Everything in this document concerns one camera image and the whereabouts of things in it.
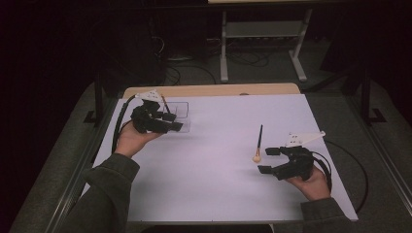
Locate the aluminium frame rail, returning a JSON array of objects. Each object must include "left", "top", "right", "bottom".
[
  {"left": 43, "top": 96, "right": 120, "bottom": 233},
  {"left": 344, "top": 93, "right": 412, "bottom": 208}
]

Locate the dark paintbrush with wooden tip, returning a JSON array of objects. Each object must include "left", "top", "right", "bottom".
[{"left": 252, "top": 124, "right": 264, "bottom": 164}]

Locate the wooden table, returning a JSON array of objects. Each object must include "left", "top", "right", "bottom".
[{"left": 121, "top": 83, "right": 301, "bottom": 100}]

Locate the person's left hand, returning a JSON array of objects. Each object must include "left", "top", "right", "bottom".
[{"left": 114, "top": 119, "right": 164, "bottom": 159}]

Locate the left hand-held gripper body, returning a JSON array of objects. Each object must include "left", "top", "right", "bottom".
[{"left": 130, "top": 89, "right": 169, "bottom": 135}]

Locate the white metal table frame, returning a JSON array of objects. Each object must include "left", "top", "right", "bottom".
[{"left": 219, "top": 9, "right": 314, "bottom": 83}]

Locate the black metal stand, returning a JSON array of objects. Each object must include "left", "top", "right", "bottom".
[
  {"left": 360, "top": 66, "right": 387, "bottom": 125},
  {"left": 83, "top": 72, "right": 105, "bottom": 125}
]

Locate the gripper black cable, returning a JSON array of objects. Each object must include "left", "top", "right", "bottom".
[
  {"left": 310, "top": 139, "right": 369, "bottom": 215},
  {"left": 111, "top": 95, "right": 137, "bottom": 154}
]

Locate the clear plastic organizer box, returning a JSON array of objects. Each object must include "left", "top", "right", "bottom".
[{"left": 160, "top": 101, "right": 191, "bottom": 134}]

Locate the person's right hand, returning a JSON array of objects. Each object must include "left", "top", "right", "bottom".
[{"left": 285, "top": 164, "right": 332, "bottom": 202}]

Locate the black floor cable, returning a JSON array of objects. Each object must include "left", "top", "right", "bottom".
[
  {"left": 225, "top": 50, "right": 270, "bottom": 68},
  {"left": 163, "top": 56, "right": 218, "bottom": 85}
]

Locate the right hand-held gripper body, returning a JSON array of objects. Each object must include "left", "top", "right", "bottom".
[{"left": 272, "top": 130, "right": 326, "bottom": 182}]

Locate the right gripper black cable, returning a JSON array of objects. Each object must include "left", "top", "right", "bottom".
[{"left": 310, "top": 139, "right": 369, "bottom": 215}]

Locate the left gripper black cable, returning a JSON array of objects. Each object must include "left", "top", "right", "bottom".
[{"left": 111, "top": 95, "right": 137, "bottom": 154}]

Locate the white table mat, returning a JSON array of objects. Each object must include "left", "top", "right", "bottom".
[{"left": 82, "top": 93, "right": 359, "bottom": 224}]

